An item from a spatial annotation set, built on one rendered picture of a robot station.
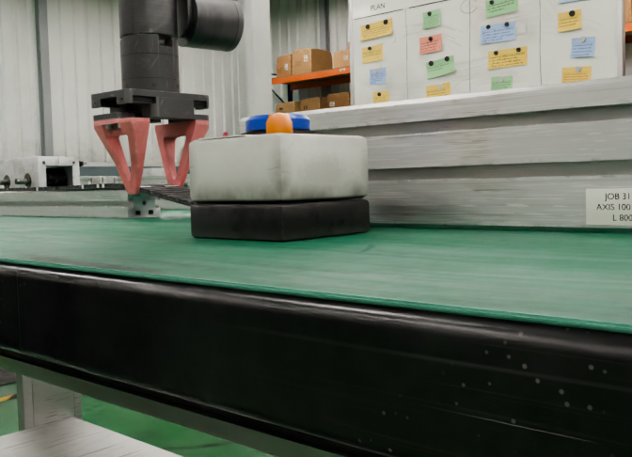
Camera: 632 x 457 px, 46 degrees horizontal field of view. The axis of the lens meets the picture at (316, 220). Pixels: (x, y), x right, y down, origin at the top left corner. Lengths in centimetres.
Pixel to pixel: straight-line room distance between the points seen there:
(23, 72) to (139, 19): 1225
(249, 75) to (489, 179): 865
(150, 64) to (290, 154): 37
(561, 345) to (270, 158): 26
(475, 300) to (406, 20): 392
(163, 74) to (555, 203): 44
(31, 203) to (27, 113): 1200
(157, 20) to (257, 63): 814
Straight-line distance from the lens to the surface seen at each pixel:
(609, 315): 19
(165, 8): 78
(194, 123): 78
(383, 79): 415
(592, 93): 45
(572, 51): 362
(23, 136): 1289
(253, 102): 902
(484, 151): 47
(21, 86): 1296
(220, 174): 45
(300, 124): 45
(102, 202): 83
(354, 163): 46
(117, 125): 76
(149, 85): 76
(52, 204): 92
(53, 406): 208
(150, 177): 424
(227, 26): 81
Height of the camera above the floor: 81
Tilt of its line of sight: 3 degrees down
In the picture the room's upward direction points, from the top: 2 degrees counter-clockwise
